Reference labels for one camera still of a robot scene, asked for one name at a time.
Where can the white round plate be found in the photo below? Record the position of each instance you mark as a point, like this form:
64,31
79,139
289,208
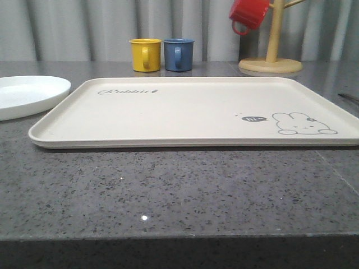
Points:
22,96

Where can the silver table knife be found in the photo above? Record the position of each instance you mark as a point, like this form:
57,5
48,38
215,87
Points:
349,97

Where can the cream rabbit serving tray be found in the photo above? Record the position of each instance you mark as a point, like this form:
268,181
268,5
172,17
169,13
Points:
194,111

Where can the blue mug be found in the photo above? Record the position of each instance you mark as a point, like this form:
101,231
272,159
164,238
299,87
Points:
178,54

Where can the yellow mug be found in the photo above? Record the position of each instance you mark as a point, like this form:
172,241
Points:
146,54

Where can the wooden mug tree stand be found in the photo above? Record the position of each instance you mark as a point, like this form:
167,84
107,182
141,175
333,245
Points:
272,63

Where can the red mug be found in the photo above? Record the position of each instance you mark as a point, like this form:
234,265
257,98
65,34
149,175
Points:
249,13

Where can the grey curtain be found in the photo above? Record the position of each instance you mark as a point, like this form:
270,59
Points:
102,30

